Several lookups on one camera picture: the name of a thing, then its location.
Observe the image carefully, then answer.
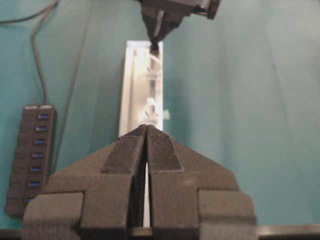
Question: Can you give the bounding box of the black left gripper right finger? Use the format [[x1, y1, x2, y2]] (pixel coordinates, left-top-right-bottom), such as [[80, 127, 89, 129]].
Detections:
[[146, 125, 258, 240]]

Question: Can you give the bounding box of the silver aluminium rail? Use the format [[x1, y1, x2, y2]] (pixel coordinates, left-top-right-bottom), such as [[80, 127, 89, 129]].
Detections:
[[112, 40, 163, 228]]

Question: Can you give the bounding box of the white plastic ring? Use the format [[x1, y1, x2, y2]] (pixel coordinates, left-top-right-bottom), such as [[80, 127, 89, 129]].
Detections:
[[139, 97, 163, 126]]

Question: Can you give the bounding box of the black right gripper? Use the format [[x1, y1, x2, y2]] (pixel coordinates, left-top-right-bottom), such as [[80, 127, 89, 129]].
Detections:
[[139, 0, 221, 42]]

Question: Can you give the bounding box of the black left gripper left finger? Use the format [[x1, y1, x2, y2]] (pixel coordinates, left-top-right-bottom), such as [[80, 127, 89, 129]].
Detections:
[[22, 125, 147, 240]]

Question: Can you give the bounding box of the black USB hub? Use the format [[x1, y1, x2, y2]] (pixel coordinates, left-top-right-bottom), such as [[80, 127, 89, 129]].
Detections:
[[5, 104, 57, 219]]

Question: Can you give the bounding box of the black USB cable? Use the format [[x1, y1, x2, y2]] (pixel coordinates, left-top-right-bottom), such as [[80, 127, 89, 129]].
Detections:
[[0, 0, 93, 171]]

